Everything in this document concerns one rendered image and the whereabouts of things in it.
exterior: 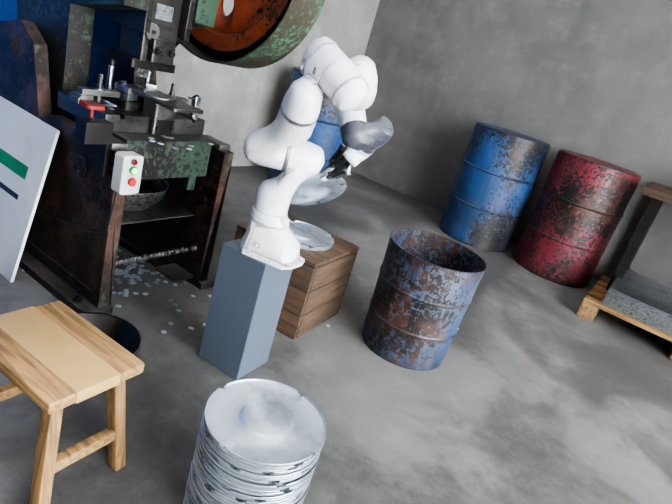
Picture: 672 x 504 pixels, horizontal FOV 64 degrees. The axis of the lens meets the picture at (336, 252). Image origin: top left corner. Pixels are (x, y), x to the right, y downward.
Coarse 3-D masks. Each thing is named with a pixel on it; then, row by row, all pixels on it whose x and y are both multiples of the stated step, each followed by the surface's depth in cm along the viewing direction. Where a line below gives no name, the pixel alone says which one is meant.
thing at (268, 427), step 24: (240, 384) 135; (264, 384) 138; (216, 408) 125; (240, 408) 127; (264, 408) 128; (288, 408) 132; (312, 408) 134; (216, 432) 118; (240, 432) 120; (264, 432) 121; (288, 432) 124; (312, 432) 126; (240, 456) 112; (264, 456) 115; (288, 456) 117
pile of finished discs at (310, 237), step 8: (296, 224) 238; (304, 224) 241; (296, 232) 227; (304, 232) 230; (312, 232) 234; (320, 232) 237; (304, 240) 223; (312, 240) 225; (320, 240) 228; (328, 240) 231; (304, 248) 216; (312, 248) 217; (320, 248) 219; (328, 248) 224
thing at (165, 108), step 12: (144, 96) 192; (156, 96) 193; (168, 96) 200; (144, 108) 196; (156, 108) 193; (168, 108) 186; (180, 108) 188; (192, 108) 194; (156, 120) 195; (168, 120) 200; (156, 132) 197; (168, 132) 202
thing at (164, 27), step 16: (160, 0) 187; (176, 0) 192; (160, 16) 189; (176, 16) 194; (128, 32) 191; (144, 32) 187; (160, 32) 192; (176, 32) 197; (128, 48) 192; (144, 48) 190; (160, 48) 191
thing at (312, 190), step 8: (312, 176) 210; (320, 176) 211; (304, 184) 216; (312, 184) 218; (320, 184) 219; (328, 184) 219; (336, 184) 220; (344, 184) 222; (296, 192) 222; (304, 192) 224; (312, 192) 226; (320, 192) 227; (328, 192) 227; (336, 192) 228; (296, 200) 229; (304, 200) 231; (312, 200) 232; (320, 200) 233; (328, 200) 235
